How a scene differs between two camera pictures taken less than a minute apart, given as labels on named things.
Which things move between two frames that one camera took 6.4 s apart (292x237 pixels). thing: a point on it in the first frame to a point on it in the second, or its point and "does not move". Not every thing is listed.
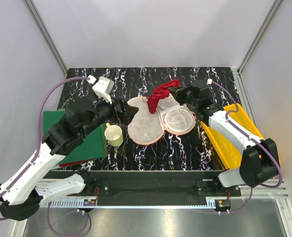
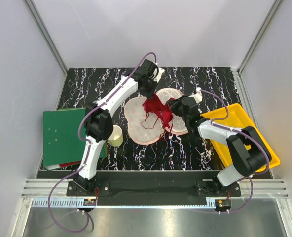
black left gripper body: x=105 y=110 to x=151 y=84
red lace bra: x=159 y=91 to x=153 y=104
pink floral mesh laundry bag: x=144 y=128 does not move
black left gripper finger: x=130 y=111 to x=150 y=92
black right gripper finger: x=177 y=88 to x=174 y=103
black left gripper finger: x=120 y=106 to x=144 y=92
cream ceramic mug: x=114 y=135 does not move
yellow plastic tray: x=230 y=149 does not move
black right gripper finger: x=181 y=96 to x=177 y=108
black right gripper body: x=192 y=102 to x=185 y=116
